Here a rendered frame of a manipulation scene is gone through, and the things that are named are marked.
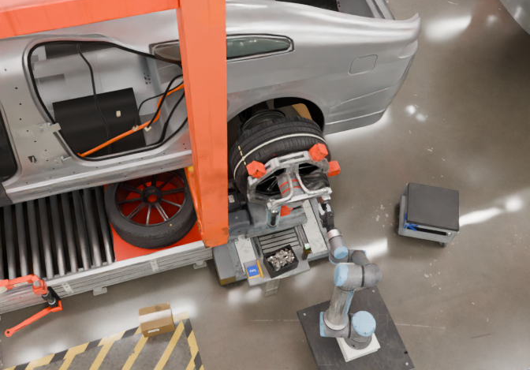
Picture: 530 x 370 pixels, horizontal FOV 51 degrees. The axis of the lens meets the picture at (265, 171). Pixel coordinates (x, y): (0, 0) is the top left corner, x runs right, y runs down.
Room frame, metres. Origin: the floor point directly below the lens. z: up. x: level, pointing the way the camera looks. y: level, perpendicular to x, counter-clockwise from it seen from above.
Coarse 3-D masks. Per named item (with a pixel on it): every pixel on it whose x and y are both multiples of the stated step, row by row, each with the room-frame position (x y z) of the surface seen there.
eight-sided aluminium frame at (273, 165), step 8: (304, 152) 1.92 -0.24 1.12; (272, 160) 1.84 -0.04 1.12; (280, 160) 1.86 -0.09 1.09; (296, 160) 1.85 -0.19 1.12; (304, 160) 1.86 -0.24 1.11; (312, 160) 1.89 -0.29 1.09; (320, 160) 1.96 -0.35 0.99; (272, 168) 1.79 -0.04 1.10; (280, 168) 1.80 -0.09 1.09; (320, 168) 1.96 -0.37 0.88; (328, 168) 1.93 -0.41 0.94; (264, 176) 1.77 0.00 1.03; (248, 184) 1.76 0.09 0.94; (256, 184) 1.75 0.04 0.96; (312, 184) 1.95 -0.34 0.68; (320, 184) 1.92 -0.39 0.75; (248, 192) 1.75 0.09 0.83; (256, 192) 1.82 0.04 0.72; (304, 192) 1.89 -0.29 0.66; (256, 200) 1.76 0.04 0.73; (264, 200) 1.78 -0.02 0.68
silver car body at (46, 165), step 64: (256, 0) 2.38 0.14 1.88; (320, 0) 3.56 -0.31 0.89; (384, 0) 3.27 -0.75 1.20; (0, 64) 1.76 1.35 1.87; (64, 64) 2.57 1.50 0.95; (128, 64) 2.64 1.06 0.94; (256, 64) 2.13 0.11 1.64; (320, 64) 2.26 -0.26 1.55; (384, 64) 2.43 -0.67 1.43; (0, 128) 2.07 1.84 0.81; (64, 128) 2.13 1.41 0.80; (128, 128) 2.18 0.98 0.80
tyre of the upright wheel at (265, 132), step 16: (256, 128) 2.05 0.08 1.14; (272, 128) 2.04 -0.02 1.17; (288, 128) 2.05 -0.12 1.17; (304, 128) 2.09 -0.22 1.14; (240, 144) 1.98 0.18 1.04; (256, 144) 1.94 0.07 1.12; (272, 144) 1.92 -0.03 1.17; (288, 144) 1.93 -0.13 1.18; (304, 144) 1.95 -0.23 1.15; (240, 160) 1.88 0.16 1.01; (256, 160) 1.84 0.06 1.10; (240, 176) 1.80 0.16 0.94
